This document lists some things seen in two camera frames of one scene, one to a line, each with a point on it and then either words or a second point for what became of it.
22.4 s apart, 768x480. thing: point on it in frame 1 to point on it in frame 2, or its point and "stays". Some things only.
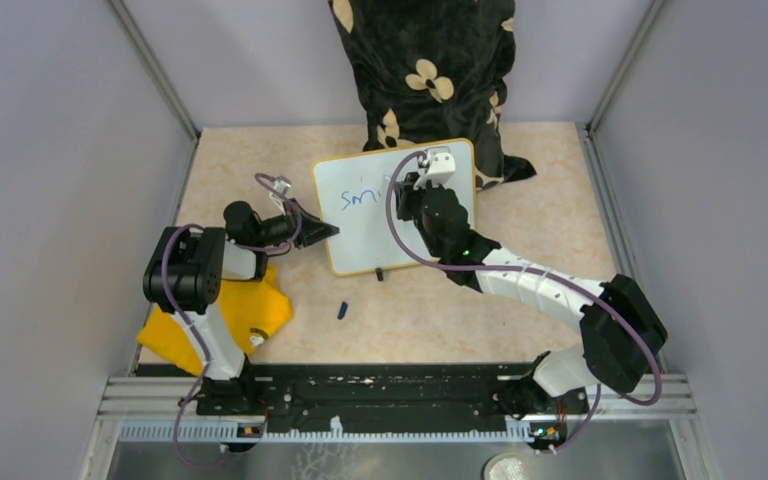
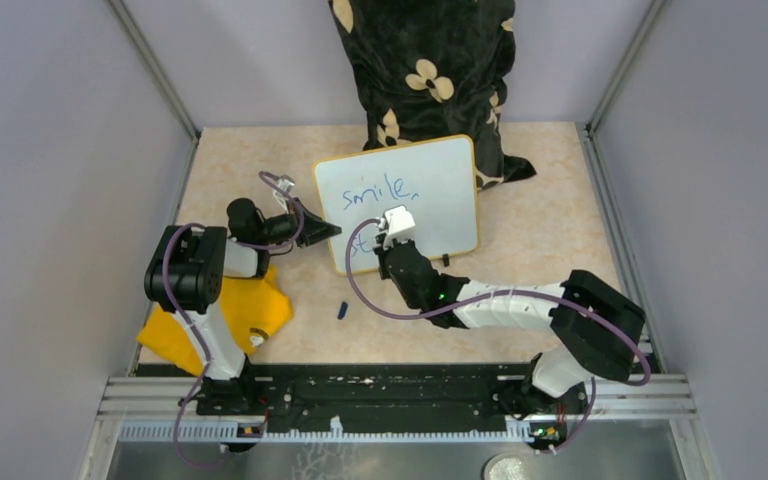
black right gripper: x=406 y=194 to x=384 y=270
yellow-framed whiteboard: x=351 y=191 stays
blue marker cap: x=343 y=310 stays
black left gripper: x=313 y=230 stays
